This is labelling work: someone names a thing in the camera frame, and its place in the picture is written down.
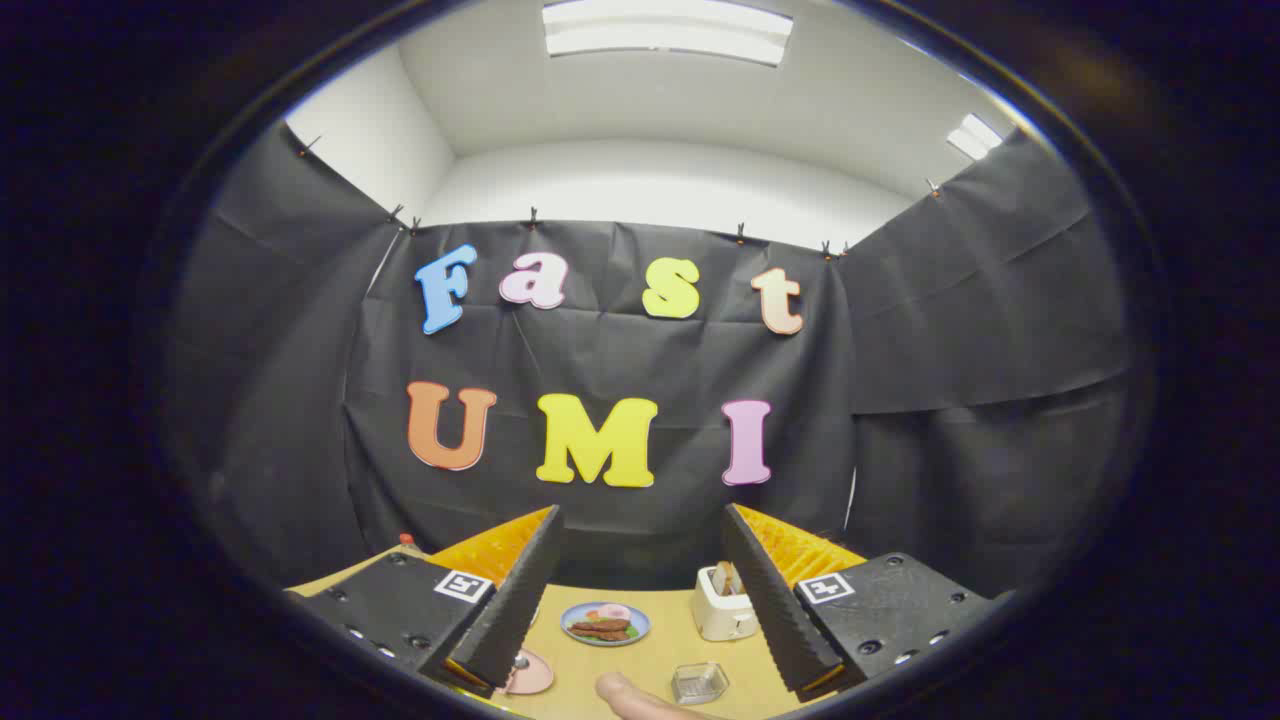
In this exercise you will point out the large ceiling light panel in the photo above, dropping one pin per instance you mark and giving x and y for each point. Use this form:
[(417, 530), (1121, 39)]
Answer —
[(665, 30)]

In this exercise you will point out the pink round plate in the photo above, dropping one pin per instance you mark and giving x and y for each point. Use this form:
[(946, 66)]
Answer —
[(537, 677)]

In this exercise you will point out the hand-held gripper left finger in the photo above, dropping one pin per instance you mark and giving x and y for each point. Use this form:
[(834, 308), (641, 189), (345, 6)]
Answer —
[(520, 600)]

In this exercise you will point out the pink ham slice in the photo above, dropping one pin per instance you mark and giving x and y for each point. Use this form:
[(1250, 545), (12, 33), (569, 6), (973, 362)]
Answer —
[(612, 610)]

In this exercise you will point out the brown meat strip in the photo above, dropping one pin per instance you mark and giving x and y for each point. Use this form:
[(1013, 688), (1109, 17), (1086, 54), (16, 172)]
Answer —
[(598, 635), (603, 625)]

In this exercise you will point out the blue oval plate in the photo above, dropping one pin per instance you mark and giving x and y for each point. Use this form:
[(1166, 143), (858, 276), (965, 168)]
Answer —
[(640, 617)]

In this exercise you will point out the small ceiling light panel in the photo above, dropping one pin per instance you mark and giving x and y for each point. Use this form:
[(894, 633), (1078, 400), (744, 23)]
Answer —
[(975, 137)]

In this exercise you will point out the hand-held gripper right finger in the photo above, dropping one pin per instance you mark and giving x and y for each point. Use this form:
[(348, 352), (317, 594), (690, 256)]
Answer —
[(770, 610)]

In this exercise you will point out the white toaster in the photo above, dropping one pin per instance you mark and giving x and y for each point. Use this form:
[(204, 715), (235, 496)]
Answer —
[(720, 617)]

